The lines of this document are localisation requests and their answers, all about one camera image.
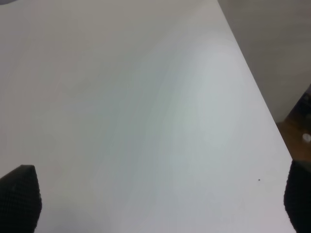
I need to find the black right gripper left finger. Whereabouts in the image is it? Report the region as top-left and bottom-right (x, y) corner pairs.
(0, 165), (42, 233)

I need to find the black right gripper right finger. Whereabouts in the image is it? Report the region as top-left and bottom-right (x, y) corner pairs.
(284, 160), (311, 233)

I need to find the dark object beyond table edge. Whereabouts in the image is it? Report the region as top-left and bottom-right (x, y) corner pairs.
(276, 87), (311, 163)

